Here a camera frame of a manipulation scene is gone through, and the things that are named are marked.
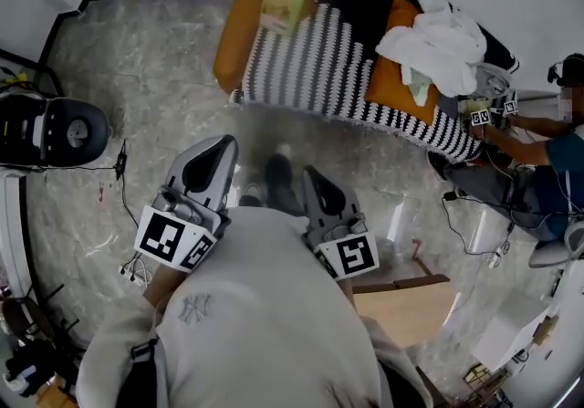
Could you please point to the white table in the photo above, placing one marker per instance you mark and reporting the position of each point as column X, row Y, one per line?
column 511, row 333

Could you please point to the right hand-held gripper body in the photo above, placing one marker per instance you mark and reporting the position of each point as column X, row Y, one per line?
column 353, row 255

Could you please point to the small wooden rack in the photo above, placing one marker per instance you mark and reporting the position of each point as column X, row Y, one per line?
column 479, row 376

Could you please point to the black white striped blanket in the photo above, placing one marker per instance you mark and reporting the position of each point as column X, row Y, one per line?
column 310, row 64

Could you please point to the white stool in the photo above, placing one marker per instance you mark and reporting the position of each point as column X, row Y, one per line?
column 554, row 253

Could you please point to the grey garment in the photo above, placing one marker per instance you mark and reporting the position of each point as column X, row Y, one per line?
column 495, row 80

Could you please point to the person's white shoe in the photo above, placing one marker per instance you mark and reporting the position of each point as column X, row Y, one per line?
column 251, row 191
column 284, row 148

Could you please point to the person's left white shoe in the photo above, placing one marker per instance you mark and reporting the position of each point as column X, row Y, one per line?
column 251, row 191

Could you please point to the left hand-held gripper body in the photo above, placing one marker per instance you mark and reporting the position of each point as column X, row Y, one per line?
column 159, row 237

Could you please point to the person's right white shoe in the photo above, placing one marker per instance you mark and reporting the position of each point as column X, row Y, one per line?
column 284, row 148

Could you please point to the person's right forearm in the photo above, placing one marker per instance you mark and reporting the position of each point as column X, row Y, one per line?
column 347, row 294

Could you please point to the cream box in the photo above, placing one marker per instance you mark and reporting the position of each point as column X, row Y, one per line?
column 474, row 102

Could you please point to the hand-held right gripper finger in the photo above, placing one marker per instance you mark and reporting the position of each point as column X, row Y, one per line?
column 349, row 205
column 311, row 205

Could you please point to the orange cushion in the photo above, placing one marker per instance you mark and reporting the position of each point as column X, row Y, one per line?
column 392, row 82

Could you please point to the dark blue white bag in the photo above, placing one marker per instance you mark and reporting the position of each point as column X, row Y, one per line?
column 23, row 374

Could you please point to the black white robot base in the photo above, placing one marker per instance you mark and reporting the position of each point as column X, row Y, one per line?
column 86, row 132

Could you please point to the person's white sweatshirt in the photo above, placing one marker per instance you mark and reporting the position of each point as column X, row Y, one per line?
column 274, row 306

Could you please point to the person's dark trousers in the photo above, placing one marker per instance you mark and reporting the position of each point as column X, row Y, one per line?
column 278, row 182

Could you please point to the cardboard box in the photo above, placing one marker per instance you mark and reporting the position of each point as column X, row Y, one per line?
column 55, row 397

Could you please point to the white cloth pile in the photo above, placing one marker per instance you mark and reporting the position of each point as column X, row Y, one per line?
column 438, row 45

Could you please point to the person's left forearm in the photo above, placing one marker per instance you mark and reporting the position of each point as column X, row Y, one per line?
column 162, row 287

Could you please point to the orange sofa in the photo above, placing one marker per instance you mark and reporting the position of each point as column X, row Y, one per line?
column 237, row 45

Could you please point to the white power strip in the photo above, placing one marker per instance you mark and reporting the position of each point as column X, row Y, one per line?
column 128, row 270
column 495, row 260

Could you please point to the black stand with legs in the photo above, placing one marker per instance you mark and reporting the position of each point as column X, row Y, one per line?
column 23, row 319

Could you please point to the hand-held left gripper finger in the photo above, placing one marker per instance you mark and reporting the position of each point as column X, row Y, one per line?
column 228, row 182
column 173, row 173

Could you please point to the pale green cloth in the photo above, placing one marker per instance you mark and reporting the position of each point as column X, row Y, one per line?
column 417, row 86

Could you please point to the green book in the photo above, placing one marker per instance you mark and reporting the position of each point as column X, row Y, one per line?
column 283, row 7

